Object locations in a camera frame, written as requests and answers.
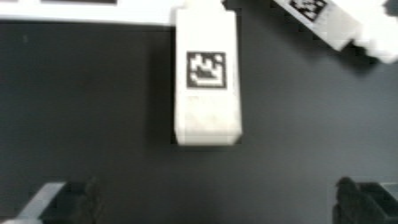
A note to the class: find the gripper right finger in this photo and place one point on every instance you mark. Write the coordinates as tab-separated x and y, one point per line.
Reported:
367	202

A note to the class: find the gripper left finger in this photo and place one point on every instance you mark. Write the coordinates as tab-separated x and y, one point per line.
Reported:
65	204

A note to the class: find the white tag sheet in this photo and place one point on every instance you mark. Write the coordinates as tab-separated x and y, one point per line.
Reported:
150	12

